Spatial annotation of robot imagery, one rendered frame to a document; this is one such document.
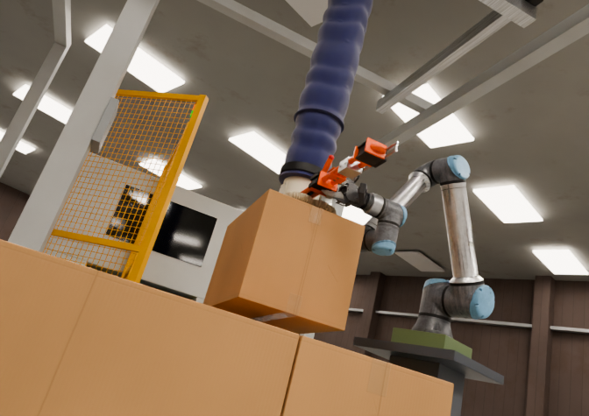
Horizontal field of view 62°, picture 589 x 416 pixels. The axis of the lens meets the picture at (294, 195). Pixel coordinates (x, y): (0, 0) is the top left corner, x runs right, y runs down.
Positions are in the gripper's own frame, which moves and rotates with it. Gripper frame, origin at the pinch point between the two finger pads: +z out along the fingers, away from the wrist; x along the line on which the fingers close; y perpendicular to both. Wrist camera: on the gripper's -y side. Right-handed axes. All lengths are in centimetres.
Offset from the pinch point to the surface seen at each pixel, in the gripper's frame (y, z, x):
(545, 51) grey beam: 52, -160, 190
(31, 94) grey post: 343, 189, 126
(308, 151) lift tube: 18.4, 4.7, 19.0
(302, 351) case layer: -66, 22, -69
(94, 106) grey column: 129, 104, 47
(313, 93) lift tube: 20, 9, 48
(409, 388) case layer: -66, -5, -70
